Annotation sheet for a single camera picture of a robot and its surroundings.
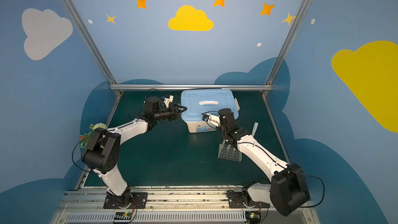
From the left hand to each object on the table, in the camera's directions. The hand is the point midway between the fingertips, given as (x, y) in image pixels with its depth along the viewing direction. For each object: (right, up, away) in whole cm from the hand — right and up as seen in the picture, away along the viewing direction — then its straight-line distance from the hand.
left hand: (186, 108), depth 86 cm
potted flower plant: (-50, -15, -10) cm, 53 cm away
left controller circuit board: (-29, -52, -13) cm, 61 cm away
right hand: (+23, -1, -2) cm, 23 cm away
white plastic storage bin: (+8, -12, +7) cm, 16 cm away
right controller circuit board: (+34, -52, -13) cm, 64 cm away
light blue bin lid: (+7, +4, +5) cm, 9 cm away
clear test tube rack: (+24, -26, +4) cm, 36 cm away
